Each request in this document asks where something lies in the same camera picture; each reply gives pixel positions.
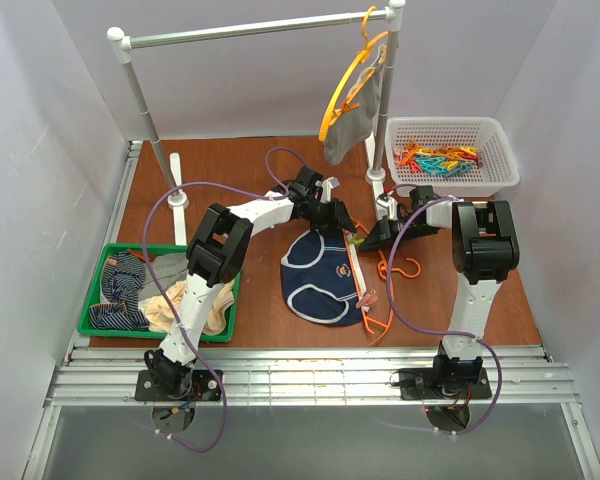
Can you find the yellow plastic hanger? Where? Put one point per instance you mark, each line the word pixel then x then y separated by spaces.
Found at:
pixel 361 70

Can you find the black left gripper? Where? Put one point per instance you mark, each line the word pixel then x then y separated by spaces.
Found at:
pixel 327 215

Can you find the navy blue underwear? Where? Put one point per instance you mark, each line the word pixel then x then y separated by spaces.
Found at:
pixel 318 283

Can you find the beige underwear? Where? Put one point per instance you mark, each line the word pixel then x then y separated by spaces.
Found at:
pixel 160 316

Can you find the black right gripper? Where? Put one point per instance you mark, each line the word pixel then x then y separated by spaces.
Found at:
pixel 397 228

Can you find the white plastic basket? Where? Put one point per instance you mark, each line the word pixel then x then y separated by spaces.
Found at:
pixel 481 160

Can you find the orange plastic hanger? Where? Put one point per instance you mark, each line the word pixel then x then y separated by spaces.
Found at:
pixel 368 321

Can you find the teal clothespin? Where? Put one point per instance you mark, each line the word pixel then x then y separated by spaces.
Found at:
pixel 432 165

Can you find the striped blue underwear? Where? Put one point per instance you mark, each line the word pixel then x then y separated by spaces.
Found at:
pixel 121 278

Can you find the grey hanging underwear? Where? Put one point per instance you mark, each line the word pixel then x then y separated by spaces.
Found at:
pixel 352 120

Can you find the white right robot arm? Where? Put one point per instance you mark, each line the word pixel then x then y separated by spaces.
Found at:
pixel 484 250

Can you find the green plastic tray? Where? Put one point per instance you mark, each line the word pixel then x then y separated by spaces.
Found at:
pixel 93 296

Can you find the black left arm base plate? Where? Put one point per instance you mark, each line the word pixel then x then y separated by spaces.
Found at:
pixel 196 385

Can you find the grey underwear in tray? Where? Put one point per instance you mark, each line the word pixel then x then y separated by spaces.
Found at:
pixel 169 269

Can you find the white clothes rack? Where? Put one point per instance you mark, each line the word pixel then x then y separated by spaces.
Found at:
pixel 388 18

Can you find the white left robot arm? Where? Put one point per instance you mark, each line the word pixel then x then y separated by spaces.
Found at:
pixel 215 256

